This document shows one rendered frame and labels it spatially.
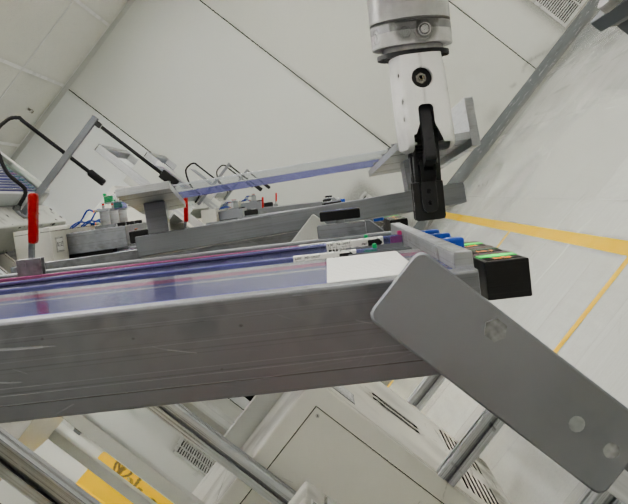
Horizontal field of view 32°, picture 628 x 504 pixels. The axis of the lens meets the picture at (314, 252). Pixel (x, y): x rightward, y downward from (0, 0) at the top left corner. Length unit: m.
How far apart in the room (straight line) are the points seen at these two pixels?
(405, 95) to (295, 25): 7.75
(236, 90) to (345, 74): 0.88
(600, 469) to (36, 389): 0.34
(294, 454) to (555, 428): 1.55
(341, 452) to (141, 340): 1.52
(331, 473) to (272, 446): 0.13
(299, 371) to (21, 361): 0.17
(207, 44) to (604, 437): 8.31
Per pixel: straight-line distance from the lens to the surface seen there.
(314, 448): 2.17
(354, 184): 8.75
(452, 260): 0.69
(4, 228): 2.38
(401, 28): 1.12
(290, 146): 8.76
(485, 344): 0.63
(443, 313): 0.62
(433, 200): 1.14
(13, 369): 0.69
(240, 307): 0.66
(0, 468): 1.46
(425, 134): 1.10
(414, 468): 2.18
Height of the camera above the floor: 0.82
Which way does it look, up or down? 1 degrees down
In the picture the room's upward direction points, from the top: 52 degrees counter-clockwise
